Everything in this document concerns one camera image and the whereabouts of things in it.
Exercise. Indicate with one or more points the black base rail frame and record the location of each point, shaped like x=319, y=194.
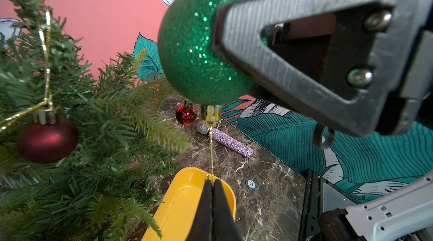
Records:
x=318, y=207

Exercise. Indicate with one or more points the small blue white token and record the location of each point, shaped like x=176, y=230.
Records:
x=251, y=184

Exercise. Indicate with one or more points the shiny red ball ornament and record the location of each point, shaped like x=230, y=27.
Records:
x=186, y=113

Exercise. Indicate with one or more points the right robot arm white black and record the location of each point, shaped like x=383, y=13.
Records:
x=391, y=176

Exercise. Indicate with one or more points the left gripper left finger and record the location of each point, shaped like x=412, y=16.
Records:
x=202, y=226

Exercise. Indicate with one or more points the dark red matte ornament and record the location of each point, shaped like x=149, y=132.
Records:
x=50, y=138

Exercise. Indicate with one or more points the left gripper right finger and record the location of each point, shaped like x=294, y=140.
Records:
x=224, y=228

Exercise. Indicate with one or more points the yellow plastic tray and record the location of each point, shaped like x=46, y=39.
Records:
x=177, y=211

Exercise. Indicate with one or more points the purple glitter toy microphone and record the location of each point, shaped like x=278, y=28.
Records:
x=225, y=140

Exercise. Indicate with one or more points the small green christmas tree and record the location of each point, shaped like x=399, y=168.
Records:
x=107, y=186

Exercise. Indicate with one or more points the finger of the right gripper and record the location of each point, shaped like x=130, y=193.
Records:
x=355, y=66

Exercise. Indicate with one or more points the green glitter ball ornament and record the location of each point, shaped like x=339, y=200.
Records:
x=187, y=59

